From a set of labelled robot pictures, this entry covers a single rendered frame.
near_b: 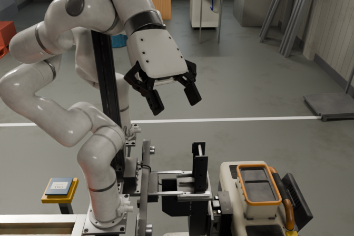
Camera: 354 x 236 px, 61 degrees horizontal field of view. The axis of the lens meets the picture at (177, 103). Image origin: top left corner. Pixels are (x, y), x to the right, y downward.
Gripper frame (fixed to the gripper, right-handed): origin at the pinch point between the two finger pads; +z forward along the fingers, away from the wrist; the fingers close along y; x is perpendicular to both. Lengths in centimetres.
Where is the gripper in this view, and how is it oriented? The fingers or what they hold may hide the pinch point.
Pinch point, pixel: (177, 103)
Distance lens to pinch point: 57.2
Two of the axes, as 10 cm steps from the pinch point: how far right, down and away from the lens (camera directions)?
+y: -7.6, 1.9, -6.2
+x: 5.1, -4.1, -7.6
